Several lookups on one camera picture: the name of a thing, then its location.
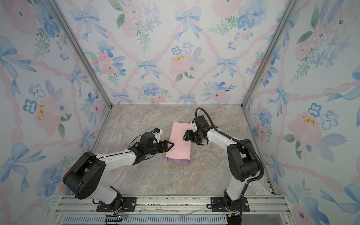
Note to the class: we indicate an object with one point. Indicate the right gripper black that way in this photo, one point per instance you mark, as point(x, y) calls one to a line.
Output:
point(188, 136)

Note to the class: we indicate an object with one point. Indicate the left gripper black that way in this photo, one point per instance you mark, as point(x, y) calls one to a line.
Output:
point(165, 148)

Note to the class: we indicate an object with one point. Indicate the purple pink wrapping paper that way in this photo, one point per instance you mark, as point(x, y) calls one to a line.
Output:
point(181, 151)

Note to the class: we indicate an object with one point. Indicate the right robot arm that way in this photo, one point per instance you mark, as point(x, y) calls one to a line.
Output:
point(244, 164)

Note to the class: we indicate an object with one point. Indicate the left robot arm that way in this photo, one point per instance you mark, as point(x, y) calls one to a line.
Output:
point(83, 178)

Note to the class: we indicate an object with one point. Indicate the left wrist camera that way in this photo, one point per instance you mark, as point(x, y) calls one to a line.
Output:
point(148, 138)

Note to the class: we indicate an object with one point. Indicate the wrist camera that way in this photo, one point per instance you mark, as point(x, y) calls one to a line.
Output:
point(148, 138)
point(199, 123)

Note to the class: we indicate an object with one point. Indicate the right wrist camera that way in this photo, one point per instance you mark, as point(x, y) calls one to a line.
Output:
point(199, 123)

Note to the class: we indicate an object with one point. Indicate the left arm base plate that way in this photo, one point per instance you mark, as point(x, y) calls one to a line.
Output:
point(120, 204)

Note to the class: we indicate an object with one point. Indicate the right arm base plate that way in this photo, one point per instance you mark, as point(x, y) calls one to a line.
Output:
point(225, 204)

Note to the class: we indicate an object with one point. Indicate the vented cable duct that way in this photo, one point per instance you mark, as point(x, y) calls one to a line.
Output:
point(145, 219)

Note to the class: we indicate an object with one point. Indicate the aluminium frame rail front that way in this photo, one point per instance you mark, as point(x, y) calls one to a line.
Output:
point(157, 204)

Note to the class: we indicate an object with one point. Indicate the right aluminium corner post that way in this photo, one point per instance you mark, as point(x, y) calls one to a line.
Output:
point(288, 12)

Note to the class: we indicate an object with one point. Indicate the aluminium corner post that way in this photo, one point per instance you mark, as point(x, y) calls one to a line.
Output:
point(63, 23)
point(288, 12)

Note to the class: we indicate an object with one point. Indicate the left aluminium corner post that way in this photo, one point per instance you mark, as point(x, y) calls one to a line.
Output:
point(63, 23)

